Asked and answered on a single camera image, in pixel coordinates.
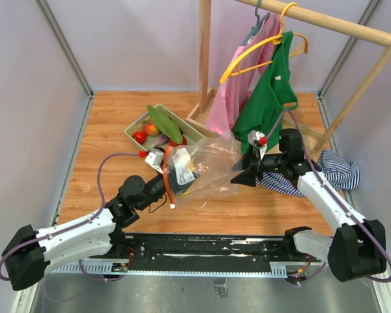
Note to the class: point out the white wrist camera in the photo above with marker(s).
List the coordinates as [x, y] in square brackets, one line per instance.
[259, 140]
[155, 159]

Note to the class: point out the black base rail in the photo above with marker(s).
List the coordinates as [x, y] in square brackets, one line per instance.
[197, 255]

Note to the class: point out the clear zip top bag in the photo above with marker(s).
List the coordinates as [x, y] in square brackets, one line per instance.
[213, 159]

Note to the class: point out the light green plastic basket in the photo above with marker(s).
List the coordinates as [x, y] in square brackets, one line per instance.
[190, 133]

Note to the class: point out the grey-blue clothes hanger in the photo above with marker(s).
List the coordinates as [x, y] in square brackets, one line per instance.
[255, 23]

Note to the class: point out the blue striped cloth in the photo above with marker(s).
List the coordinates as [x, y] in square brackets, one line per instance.
[341, 174]

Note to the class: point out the wooden clothes rack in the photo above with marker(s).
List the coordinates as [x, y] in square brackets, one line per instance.
[355, 31]

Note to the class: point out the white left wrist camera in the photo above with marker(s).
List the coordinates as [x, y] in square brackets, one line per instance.
[155, 159]

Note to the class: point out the green tank top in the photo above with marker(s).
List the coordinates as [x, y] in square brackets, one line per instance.
[272, 94]

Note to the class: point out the fake purple eggplant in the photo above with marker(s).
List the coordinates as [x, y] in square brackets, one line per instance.
[163, 139]

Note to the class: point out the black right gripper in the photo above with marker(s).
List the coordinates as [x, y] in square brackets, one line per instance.
[247, 176]

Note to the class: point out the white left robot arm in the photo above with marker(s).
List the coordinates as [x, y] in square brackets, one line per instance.
[31, 254]

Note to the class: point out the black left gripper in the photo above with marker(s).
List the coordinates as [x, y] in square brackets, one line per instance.
[174, 184]

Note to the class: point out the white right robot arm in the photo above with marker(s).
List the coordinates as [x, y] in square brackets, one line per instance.
[357, 247]

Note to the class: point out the pink shirt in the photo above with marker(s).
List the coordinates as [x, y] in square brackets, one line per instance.
[230, 100]

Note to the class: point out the fake strawberry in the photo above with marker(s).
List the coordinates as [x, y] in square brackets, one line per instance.
[140, 137]

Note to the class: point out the yellow clothes hanger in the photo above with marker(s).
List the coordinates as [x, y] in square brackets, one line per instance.
[260, 43]

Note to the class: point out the fake peach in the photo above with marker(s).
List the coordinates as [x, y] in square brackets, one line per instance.
[150, 128]

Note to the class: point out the fake yellow banana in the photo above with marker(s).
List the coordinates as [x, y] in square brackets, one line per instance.
[191, 176]

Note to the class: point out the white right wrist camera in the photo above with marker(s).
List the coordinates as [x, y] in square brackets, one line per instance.
[259, 140]

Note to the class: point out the fake green leafy vegetable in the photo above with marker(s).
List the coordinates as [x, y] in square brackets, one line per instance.
[165, 124]

